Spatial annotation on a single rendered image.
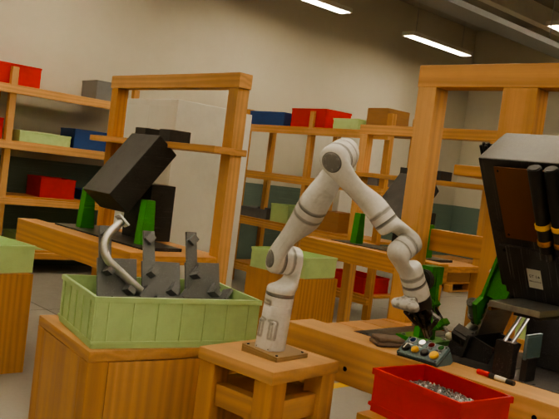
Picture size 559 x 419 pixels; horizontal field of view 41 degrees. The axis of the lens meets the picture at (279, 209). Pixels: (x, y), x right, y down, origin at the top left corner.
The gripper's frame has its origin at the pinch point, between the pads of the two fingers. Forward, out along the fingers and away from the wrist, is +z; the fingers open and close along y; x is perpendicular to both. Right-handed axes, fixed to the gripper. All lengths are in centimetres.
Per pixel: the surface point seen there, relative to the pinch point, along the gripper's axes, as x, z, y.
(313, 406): 29.0, 16.0, 28.2
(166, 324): 39, -10, 77
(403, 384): 27.0, -7.3, -11.4
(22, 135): -171, 66, 638
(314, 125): -422, 176, 467
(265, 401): 45, -1, 27
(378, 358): 5.3, 12.8, 18.6
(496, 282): -31.4, 2.6, -5.5
